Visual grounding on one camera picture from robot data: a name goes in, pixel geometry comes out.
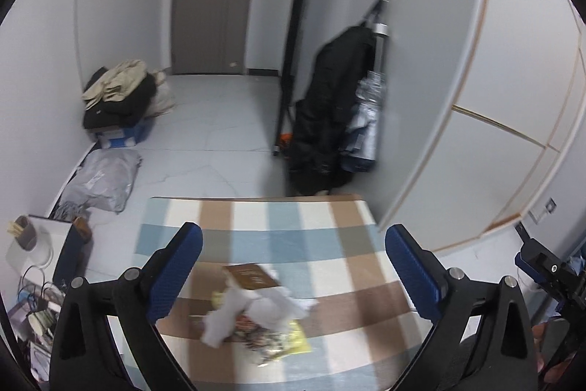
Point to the grey plastic parcel bag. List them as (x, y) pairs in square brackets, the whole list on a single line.
[(103, 180)]

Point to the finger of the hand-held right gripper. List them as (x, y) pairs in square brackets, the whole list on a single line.
[(533, 267)]

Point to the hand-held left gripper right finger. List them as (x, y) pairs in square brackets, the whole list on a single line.
[(414, 276)]

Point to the wall socket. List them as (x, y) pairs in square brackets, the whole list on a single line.
[(549, 205)]

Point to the silver folded umbrella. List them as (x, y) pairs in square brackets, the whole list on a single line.
[(368, 120)]

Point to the blue cardboard box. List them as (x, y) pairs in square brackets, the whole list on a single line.
[(123, 137)]

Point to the white perforated box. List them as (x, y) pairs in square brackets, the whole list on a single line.
[(36, 317)]

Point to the dark blue box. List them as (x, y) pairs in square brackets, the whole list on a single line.
[(68, 253)]

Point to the white wardrobe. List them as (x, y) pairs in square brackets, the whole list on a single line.
[(503, 75)]

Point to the black clothes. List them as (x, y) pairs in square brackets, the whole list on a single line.
[(132, 102)]

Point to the beige clothes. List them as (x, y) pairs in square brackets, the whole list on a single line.
[(116, 82)]

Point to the brown cardboard piece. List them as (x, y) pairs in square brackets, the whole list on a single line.
[(251, 276)]

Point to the white cloth bag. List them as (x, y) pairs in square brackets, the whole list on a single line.
[(164, 95)]

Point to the white tissue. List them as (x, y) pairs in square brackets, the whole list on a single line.
[(256, 306)]

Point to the brown cup with sticks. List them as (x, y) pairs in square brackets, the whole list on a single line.
[(25, 235)]

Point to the small orange object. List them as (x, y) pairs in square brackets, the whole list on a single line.
[(285, 138)]

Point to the checked tablecloth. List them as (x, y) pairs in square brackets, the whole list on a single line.
[(297, 230)]

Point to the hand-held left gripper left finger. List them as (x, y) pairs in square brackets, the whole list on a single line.
[(176, 272)]

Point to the black tripod stand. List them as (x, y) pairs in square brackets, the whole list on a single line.
[(295, 29)]

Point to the black bag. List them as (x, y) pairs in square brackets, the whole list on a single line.
[(325, 107)]

